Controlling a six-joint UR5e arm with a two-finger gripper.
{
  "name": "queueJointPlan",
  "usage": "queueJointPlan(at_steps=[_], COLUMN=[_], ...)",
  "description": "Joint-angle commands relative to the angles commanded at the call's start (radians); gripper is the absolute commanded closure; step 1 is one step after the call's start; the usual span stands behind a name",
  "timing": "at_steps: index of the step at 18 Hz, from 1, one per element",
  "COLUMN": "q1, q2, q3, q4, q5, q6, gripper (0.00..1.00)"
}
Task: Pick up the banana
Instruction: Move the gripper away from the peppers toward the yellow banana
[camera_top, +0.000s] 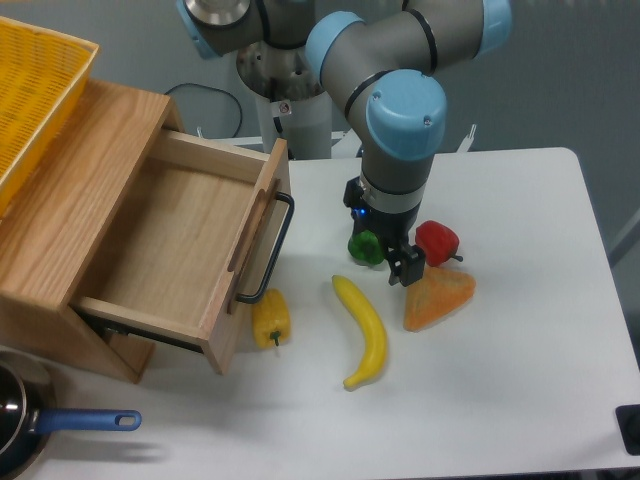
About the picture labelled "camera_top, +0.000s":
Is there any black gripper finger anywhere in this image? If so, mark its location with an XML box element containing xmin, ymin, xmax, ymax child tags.
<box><xmin>387</xmin><ymin>243</ymin><xmax>426</xmax><ymax>287</ymax></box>

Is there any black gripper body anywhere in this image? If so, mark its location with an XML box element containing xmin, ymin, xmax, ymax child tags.
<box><xmin>343</xmin><ymin>177</ymin><xmax>420</xmax><ymax>260</ymax></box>

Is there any yellow toy banana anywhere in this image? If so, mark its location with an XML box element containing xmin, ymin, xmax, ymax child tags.
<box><xmin>332</xmin><ymin>275</ymin><xmax>388</xmax><ymax>391</ymax></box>

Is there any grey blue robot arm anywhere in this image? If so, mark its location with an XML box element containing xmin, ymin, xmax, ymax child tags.
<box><xmin>177</xmin><ymin>1</ymin><xmax>512</xmax><ymax>286</ymax></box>

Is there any green toy bell pepper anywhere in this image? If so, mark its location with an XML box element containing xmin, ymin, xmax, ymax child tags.
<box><xmin>347</xmin><ymin>230</ymin><xmax>385</xmax><ymax>266</ymax></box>

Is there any red toy bell pepper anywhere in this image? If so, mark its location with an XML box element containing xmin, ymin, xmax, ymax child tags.
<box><xmin>415</xmin><ymin>220</ymin><xmax>463</xmax><ymax>267</ymax></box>

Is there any orange toy sandwich triangle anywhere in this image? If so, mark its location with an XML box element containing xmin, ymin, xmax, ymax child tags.
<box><xmin>403</xmin><ymin>267</ymin><xmax>476</xmax><ymax>332</ymax></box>

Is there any yellow toy bell pepper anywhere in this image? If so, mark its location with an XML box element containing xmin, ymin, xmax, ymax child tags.
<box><xmin>251</xmin><ymin>289</ymin><xmax>291</xmax><ymax>349</ymax></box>

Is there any open wooden drawer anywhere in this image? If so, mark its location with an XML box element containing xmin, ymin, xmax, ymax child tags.
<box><xmin>71</xmin><ymin>130</ymin><xmax>291</xmax><ymax>374</ymax></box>

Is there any black object at table edge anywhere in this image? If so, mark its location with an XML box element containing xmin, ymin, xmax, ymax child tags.
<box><xmin>615</xmin><ymin>404</ymin><xmax>640</xmax><ymax>456</ymax></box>

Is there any wooden drawer cabinet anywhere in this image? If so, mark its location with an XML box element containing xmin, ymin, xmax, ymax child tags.
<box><xmin>1</xmin><ymin>79</ymin><xmax>183</xmax><ymax>383</ymax></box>

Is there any yellow plastic mesh basket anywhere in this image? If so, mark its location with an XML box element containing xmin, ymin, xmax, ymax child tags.
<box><xmin>1</xmin><ymin>17</ymin><xmax>99</xmax><ymax>211</ymax></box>

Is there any black metal drawer handle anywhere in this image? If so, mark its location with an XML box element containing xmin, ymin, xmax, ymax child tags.
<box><xmin>234</xmin><ymin>191</ymin><xmax>295</xmax><ymax>305</ymax></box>

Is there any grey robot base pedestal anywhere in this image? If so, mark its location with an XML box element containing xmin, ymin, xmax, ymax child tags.
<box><xmin>236</xmin><ymin>41</ymin><xmax>332</xmax><ymax>160</ymax></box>

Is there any black cable loop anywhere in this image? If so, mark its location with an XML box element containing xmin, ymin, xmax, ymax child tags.
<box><xmin>163</xmin><ymin>82</ymin><xmax>244</xmax><ymax>139</ymax></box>

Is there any black pan blue handle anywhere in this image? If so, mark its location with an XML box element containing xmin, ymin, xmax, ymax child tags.
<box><xmin>1</xmin><ymin>351</ymin><xmax>142</xmax><ymax>479</ymax></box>

